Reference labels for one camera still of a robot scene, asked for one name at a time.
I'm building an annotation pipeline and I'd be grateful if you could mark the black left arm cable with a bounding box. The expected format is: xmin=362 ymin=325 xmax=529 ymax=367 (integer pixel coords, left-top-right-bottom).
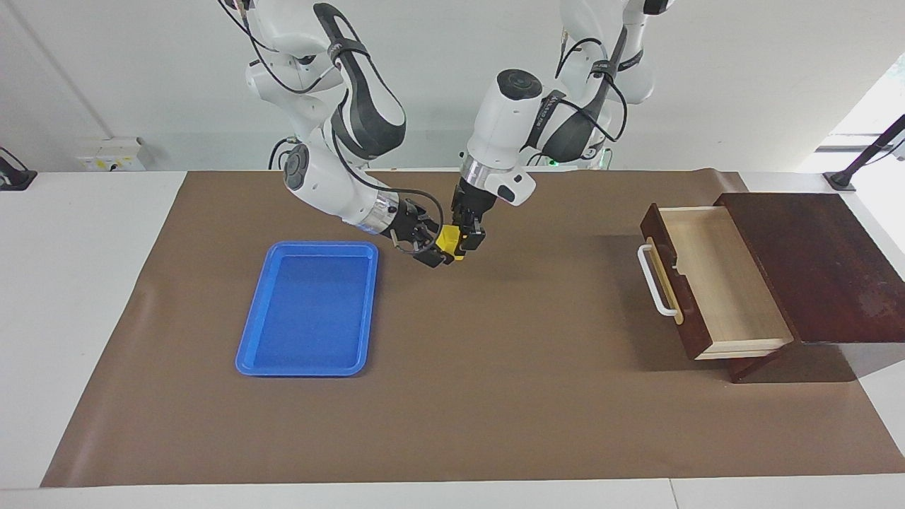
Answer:
xmin=555 ymin=28 xmax=631 ymax=146

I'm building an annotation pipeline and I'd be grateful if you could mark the blue plastic tray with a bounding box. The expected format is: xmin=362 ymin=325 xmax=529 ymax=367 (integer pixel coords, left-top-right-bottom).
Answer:
xmin=235 ymin=241 xmax=380 ymax=378

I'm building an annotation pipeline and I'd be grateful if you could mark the white drawer handle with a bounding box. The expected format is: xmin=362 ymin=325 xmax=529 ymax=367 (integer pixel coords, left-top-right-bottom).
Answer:
xmin=638 ymin=244 xmax=679 ymax=317

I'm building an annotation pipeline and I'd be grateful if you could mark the brown table mat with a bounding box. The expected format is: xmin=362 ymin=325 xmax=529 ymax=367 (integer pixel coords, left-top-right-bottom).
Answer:
xmin=40 ymin=168 xmax=905 ymax=488

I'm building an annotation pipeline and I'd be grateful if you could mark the dark wooden drawer cabinet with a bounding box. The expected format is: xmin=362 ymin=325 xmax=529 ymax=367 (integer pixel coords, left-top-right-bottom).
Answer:
xmin=714 ymin=192 xmax=905 ymax=384

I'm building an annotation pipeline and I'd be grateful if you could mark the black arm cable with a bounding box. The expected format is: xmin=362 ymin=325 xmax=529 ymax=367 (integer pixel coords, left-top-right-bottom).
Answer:
xmin=219 ymin=0 xmax=445 ymax=255
xmin=555 ymin=28 xmax=631 ymax=146

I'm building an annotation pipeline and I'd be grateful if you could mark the wooden drawer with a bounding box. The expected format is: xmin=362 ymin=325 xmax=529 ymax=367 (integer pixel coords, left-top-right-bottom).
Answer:
xmin=640 ymin=204 xmax=794 ymax=361

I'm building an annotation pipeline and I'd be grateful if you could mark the black angled stand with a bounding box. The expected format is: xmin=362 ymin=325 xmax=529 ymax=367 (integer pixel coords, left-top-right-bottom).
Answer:
xmin=824 ymin=113 xmax=905 ymax=193

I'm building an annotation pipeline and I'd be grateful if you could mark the black table clamp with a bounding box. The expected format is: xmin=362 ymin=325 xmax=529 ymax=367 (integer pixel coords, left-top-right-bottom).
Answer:
xmin=0 ymin=146 xmax=37 ymax=192

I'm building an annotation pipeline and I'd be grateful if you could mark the white wall socket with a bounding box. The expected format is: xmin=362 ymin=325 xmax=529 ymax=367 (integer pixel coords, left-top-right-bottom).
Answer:
xmin=76 ymin=138 xmax=146 ymax=172

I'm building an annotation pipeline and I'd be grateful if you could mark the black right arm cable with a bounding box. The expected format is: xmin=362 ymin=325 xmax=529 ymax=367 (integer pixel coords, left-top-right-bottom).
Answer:
xmin=219 ymin=0 xmax=445 ymax=255

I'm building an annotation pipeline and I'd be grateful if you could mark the yellow cube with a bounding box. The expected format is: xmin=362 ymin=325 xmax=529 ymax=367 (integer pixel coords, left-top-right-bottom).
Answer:
xmin=435 ymin=226 xmax=467 ymax=261

